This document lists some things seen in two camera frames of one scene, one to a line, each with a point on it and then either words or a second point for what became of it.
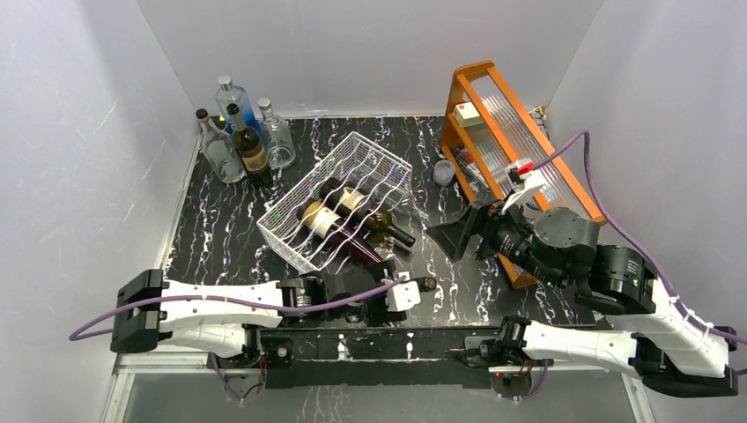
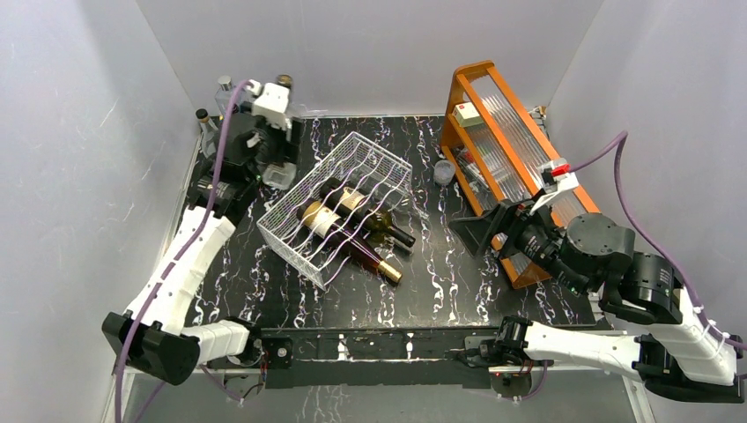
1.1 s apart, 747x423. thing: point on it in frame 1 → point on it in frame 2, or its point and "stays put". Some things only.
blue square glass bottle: (232, 94) stays put
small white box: (467, 115) stays put
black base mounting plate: (378, 355) stays put
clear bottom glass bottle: (426, 284) → (282, 174)
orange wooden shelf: (485, 132) stays put
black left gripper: (381, 311) → (288, 150)
